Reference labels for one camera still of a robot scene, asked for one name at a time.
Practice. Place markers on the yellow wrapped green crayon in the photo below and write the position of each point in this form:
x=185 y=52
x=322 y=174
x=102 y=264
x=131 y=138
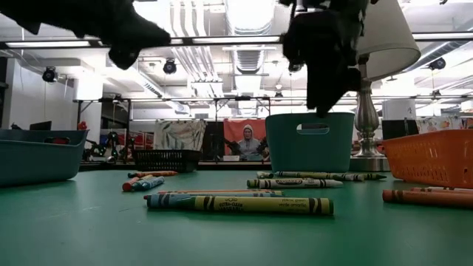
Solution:
x=278 y=193
x=318 y=176
x=373 y=176

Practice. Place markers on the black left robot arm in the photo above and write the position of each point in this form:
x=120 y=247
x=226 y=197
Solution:
x=37 y=11

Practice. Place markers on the white shade silver table lamp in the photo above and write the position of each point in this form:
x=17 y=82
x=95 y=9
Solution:
x=388 y=37

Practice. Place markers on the dark flat monitor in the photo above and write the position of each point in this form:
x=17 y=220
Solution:
x=40 y=125

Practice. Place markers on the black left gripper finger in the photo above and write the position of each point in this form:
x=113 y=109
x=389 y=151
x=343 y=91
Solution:
x=124 y=59

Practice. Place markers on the leaf print fabric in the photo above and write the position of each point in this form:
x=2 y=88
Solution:
x=179 y=134

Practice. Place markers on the orange mesh basket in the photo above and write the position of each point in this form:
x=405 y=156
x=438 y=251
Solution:
x=428 y=159

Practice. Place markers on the low grey-blue plastic bin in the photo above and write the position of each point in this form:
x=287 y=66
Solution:
x=37 y=162

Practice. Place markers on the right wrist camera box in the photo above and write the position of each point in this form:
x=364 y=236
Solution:
x=294 y=51

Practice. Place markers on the person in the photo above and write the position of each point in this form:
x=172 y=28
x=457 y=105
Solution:
x=248 y=144

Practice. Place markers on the black ceiling camera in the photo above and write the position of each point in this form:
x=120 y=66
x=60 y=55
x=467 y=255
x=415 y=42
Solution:
x=170 y=67
x=437 y=64
x=50 y=74

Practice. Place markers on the colourful print fabric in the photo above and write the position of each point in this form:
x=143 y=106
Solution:
x=436 y=123

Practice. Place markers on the tall teal plastic bin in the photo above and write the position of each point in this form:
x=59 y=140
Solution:
x=281 y=151

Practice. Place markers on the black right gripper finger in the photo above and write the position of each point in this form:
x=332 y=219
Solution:
x=345 y=81
x=321 y=92

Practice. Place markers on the red backdrop cloth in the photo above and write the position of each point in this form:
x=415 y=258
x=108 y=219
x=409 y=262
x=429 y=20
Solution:
x=231 y=129

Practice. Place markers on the black mesh basket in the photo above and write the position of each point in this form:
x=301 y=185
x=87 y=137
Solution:
x=166 y=160

